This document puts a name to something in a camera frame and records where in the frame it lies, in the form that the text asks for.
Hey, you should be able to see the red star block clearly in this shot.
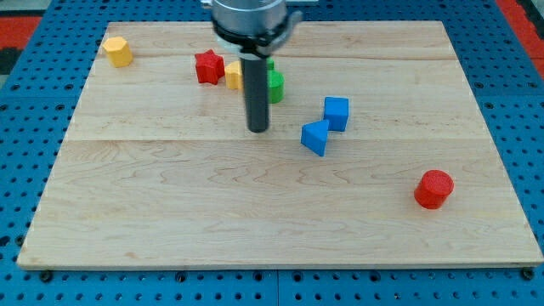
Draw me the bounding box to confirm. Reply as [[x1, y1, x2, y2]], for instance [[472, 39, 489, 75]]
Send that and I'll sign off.
[[195, 49, 224, 85]]

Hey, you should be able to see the yellow hexagon block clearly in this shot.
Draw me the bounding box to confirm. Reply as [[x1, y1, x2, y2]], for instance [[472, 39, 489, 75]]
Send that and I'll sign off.
[[102, 37, 133, 68]]

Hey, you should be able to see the yellow block behind rod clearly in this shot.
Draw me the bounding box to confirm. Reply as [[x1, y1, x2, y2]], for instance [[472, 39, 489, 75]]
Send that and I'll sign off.
[[224, 60, 243, 89]]

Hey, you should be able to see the blue cube block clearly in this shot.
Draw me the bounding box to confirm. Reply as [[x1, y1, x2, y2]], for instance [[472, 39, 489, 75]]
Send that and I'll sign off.
[[323, 96, 349, 132]]

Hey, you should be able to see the wooden board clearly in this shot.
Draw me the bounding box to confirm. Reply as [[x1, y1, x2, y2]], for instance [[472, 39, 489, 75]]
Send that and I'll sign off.
[[17, 21, 543, 271]]

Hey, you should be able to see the green cylinder block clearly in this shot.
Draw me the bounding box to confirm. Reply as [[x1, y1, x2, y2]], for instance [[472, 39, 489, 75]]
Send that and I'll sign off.
[[267, 58, 285, 104]]

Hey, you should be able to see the blue triangle block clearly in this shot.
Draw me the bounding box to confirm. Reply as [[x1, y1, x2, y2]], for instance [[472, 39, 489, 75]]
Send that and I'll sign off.
[[300, 119, 329, 157]]

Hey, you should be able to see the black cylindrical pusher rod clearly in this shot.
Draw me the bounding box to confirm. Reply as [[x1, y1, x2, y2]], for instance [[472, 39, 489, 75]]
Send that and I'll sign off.
[[241, 59, 269, 133]]

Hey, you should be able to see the red cylinder block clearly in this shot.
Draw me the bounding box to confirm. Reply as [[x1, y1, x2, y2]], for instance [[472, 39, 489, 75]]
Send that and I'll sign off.
[[413, 169, 455, 210]]

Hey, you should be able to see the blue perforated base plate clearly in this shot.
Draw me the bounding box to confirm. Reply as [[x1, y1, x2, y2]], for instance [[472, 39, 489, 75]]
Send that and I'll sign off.
[[1, 0, 543, 305]]

